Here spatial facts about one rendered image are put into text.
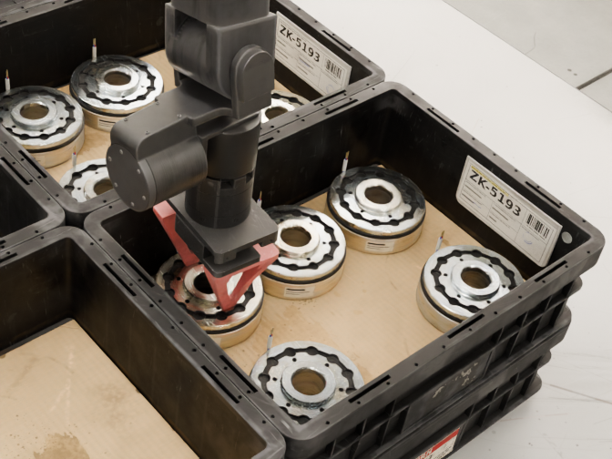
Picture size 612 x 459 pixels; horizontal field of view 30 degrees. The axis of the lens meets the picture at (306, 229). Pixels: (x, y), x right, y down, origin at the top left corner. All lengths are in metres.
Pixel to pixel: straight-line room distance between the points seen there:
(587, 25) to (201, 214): 2.38
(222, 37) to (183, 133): 0.08
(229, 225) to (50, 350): 0.20
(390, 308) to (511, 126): 0.54
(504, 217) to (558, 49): 1.97
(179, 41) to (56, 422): 0.34
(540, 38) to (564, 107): 1.48
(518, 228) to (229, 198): 0.34
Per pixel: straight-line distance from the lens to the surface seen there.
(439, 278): 1.11
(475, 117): 1.60
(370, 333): 1.09
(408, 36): 1.73
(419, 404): 1.02
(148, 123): 0.88
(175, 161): 0.88
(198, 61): 0.88
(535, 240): 1.15
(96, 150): 1.25
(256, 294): 1.06
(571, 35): 3.20
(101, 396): 1.02
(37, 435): 0.99
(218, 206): 0.96
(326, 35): 1.28
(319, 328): 1.09
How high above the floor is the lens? 1.64
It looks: 43 degrees down
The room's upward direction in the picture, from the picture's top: 10 degrees clockwise
